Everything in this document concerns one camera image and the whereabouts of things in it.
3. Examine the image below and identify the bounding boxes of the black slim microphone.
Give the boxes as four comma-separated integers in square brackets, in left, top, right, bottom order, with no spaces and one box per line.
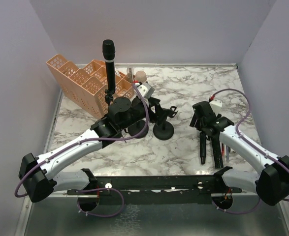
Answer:
[199,132,207,165]

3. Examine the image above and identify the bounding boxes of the black round-base stand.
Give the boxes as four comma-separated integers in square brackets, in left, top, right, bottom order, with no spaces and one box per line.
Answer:
[127,120,149,139]
[153,106,178,141]

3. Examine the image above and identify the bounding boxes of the black tripod mic stand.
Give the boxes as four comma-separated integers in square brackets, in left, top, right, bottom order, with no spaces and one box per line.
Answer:
[104,88,130,145]

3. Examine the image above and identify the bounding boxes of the beige microphone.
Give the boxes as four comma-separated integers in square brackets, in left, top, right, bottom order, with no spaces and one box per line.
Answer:
[134,70,147,83]

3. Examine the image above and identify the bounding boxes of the black microphone silver ring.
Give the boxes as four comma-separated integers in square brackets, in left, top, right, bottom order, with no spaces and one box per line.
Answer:
[102,39,117,93]

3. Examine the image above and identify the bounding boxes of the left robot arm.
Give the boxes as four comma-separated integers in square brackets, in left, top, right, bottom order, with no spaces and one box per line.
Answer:
[14,97,177,203]

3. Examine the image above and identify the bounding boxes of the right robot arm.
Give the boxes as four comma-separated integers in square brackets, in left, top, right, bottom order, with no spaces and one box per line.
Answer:
[190,101,289,206]

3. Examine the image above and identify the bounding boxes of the black microphone silver grille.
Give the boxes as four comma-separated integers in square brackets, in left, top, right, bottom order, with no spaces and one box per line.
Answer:
[211,135,224,169]

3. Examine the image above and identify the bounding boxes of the pens in white packet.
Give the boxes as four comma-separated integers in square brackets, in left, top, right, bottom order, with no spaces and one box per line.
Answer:
[221,143,236,163]

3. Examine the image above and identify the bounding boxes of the clear ruler in organizer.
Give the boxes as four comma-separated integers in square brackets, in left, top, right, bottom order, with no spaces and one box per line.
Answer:
[126,67,134,83]

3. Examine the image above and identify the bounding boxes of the markers in organizer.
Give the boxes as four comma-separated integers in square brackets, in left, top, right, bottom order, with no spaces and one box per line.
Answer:
[115,68,122,78]

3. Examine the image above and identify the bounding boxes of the peach plastic desk organizer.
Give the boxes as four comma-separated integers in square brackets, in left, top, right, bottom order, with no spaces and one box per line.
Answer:
[45,54,136,118]

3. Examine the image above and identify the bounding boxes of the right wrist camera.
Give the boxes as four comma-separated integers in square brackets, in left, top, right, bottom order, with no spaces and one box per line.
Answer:
[209,98,223,115]

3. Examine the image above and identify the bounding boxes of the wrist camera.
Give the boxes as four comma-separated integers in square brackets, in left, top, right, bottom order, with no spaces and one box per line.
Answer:
[209,98,223,115]
[133,81,155,99]

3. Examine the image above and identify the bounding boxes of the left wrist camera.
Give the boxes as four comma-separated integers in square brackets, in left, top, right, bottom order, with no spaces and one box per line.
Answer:
[133,81,155,99]

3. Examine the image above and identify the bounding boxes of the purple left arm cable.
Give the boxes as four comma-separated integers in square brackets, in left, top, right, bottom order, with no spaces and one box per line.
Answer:
[14,82,151,199]

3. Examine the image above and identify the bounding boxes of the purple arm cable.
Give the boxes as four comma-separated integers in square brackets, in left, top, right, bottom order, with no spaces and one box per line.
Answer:
[14,82,151,199]
[209,88,289,214]

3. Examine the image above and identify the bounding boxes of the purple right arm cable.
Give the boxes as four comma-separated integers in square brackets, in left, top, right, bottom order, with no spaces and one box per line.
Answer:
[209,88,289,214]

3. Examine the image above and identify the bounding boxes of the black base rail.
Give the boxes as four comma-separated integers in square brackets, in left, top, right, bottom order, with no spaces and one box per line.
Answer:
[67,174,241,205]

